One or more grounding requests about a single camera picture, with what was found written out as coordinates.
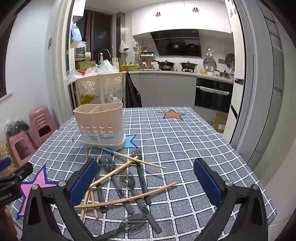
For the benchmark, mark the sliding door frame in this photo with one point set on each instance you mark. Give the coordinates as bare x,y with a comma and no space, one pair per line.
256,81

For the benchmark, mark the black range hood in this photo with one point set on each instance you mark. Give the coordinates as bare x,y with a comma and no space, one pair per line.
177,44

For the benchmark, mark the beige perforated basket cart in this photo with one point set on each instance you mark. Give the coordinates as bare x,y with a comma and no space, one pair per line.
101,84

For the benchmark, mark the wall light switch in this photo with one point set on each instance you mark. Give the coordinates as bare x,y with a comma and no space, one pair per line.
49,43

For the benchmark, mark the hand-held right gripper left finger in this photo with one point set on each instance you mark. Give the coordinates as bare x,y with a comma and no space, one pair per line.
84,180

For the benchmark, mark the grey lower kitchen cabinets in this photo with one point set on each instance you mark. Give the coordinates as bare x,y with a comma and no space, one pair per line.
166,90

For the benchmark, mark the grey checkered tablecloth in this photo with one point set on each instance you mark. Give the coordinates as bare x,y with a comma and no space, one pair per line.
185,148

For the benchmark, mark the white upper kitchen cabinets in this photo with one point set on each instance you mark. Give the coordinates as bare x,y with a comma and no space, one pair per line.
180,16

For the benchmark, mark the pink star sticker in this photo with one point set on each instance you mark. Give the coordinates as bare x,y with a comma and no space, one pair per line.
39,179

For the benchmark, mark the black bag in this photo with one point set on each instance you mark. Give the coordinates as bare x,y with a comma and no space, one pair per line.
17,127

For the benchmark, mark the kitchen faucet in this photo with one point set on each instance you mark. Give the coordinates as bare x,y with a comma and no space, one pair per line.
106,53

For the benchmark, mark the clear plastic bags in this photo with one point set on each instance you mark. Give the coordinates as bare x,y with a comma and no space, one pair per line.
106,67

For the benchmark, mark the green colander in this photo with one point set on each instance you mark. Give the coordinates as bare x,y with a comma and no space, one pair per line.
130,68

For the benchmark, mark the orange star sticker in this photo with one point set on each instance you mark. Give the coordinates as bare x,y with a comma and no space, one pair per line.
172,114

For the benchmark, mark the round metal strainer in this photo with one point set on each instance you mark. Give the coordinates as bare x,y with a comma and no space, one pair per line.
209,63

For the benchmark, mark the blue star sticker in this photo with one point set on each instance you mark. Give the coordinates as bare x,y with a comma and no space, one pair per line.
129,141

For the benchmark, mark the beige plastic utensil holder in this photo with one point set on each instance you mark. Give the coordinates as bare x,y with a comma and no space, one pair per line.
100,125

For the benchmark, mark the golden mesh bag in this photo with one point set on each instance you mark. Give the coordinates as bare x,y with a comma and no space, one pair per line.
4,148

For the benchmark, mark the black built-in oven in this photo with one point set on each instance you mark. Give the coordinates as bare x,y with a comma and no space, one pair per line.
212,95

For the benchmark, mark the pink plastic stool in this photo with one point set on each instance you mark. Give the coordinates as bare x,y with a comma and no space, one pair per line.
20,148
42,125

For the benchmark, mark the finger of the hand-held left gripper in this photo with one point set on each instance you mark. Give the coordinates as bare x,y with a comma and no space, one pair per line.
22,170
5,162

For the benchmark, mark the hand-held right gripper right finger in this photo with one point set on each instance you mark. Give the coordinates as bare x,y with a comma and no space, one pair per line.
207,183

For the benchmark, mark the black wok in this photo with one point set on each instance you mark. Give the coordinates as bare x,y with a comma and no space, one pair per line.
165,63

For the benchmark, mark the spray bottle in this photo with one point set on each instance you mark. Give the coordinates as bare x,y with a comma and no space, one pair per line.
101,59

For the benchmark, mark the black hanging cloth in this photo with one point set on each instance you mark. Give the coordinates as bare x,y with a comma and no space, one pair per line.
133,92

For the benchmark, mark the hanging white plastic bag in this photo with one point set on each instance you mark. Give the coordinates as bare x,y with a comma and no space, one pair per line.
123,47

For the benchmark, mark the small steel saucepan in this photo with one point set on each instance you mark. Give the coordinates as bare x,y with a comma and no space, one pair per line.
223,74

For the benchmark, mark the black lidded pot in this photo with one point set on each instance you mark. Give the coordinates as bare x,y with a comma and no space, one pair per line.
188,65

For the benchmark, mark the cardboard box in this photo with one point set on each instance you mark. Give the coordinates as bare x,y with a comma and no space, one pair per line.
219,122

